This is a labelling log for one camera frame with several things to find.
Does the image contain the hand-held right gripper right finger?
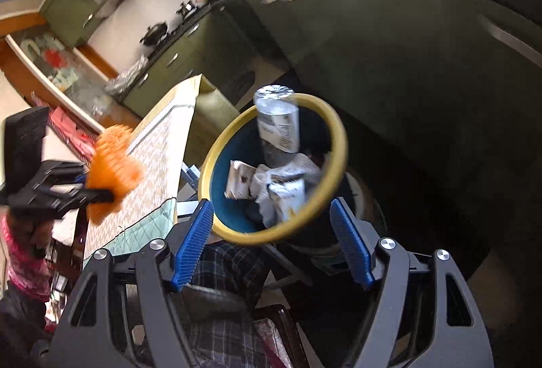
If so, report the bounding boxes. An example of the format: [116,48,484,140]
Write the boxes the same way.
[329,199,496,368]

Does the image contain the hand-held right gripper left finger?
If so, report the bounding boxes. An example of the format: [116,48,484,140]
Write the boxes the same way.
[44,199,214,368]

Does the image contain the orange foam fruit net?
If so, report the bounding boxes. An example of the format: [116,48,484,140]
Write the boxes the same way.
[87,124,145,225]

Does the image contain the yellow-rimmed trash bin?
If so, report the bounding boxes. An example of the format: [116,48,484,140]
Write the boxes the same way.
[198,94,366,272]

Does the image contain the clear plastic bottle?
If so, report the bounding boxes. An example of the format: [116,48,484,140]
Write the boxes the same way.
[253,85,301,170]

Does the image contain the person's left hand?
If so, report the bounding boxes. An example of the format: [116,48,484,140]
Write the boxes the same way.
[6,213,54,259]

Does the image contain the patterned tablecloth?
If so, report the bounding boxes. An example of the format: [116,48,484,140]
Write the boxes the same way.
[82,74,240,267]

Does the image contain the plaid cloth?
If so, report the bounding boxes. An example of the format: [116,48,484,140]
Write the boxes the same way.
[184,243,274,368]

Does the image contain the white printed wrapper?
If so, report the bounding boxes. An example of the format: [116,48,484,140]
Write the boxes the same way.
[266,177,308,221]
[223,160,257,200]

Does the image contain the clear plastic bag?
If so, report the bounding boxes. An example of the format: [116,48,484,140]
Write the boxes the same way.
[104,55,150,96]

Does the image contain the green kitchen cabinet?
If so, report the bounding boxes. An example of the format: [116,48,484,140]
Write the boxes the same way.
[121,6,265,117]

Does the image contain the black wok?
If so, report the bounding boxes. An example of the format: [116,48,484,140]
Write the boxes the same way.
[140,23,171,47]

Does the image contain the dark green counter cabinet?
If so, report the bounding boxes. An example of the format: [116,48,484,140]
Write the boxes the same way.
[246,0,542,267]

